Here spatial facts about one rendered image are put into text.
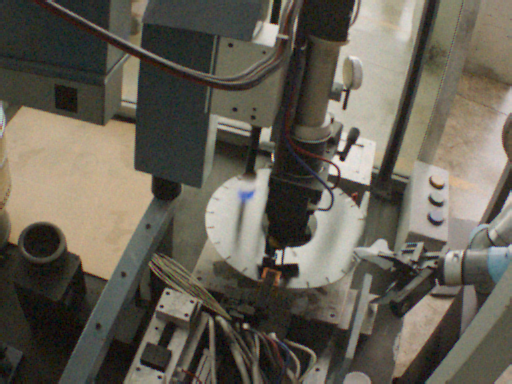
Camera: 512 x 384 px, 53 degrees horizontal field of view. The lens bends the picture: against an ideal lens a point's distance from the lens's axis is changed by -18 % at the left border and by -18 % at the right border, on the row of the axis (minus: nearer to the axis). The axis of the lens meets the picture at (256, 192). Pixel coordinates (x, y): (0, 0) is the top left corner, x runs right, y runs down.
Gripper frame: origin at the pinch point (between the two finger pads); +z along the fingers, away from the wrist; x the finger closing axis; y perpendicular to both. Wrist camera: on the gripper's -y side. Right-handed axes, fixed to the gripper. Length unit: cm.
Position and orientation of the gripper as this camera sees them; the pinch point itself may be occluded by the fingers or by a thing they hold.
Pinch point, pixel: (360, 279)
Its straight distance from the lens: 124.8
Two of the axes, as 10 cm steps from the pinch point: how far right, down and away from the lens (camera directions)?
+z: -8.2, 0.6, 5.6
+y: 4.4, -5.6, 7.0
